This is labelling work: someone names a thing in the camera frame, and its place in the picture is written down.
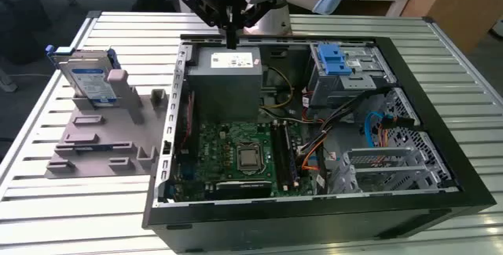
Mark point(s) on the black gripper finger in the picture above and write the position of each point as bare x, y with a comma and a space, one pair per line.
198, 4
256, 10

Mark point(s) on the hard disk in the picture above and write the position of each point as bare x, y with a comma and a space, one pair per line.
93, 84

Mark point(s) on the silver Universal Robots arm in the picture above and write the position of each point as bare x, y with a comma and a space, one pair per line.
276, 19

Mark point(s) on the silver disk bay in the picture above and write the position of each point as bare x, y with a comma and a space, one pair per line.
389, 169

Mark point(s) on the blue drive latch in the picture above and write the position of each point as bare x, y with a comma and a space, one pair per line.
334, 60

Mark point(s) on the grey power supply unit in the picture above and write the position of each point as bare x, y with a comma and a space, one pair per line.
225, 96

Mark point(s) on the silver optical drive cage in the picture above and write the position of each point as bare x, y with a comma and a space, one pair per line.
354, 82

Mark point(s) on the CPU socket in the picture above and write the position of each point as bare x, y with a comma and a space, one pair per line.
249, 144

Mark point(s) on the green motherboard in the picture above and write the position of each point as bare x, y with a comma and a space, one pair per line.
221, 149

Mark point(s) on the black RAM slot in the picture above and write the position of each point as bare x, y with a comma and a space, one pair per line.
292, 149
278, 155

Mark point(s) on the silver CPU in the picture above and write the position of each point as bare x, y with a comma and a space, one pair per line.
250, 158

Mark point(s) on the grey parts rack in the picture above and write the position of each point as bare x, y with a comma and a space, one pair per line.
118, 143

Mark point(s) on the white table leg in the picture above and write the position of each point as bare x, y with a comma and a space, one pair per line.
6, 81

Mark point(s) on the RAM stick in rack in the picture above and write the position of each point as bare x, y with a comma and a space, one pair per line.
90, 148

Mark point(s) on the black graphics card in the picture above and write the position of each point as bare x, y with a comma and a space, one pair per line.
244, 188

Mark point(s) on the black PC case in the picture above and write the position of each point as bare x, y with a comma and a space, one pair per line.
276, 225

